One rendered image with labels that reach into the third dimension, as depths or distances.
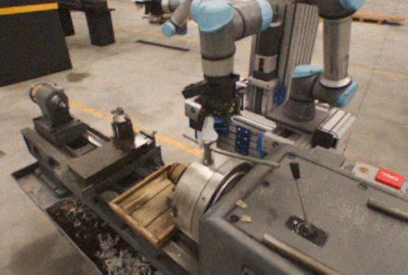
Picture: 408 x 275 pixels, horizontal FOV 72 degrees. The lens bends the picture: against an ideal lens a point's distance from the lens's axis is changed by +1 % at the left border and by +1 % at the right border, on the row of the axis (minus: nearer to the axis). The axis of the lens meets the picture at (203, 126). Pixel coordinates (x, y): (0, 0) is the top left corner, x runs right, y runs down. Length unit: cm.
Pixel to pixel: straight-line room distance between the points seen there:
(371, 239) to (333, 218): 8
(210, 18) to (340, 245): 55
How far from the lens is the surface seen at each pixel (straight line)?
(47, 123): 190
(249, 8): 68
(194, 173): 88
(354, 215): 80
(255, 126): 144
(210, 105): 69
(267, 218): 72
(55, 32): 563
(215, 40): 61
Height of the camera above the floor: 179
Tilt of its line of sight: 31 degrees down
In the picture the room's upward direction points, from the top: straight up
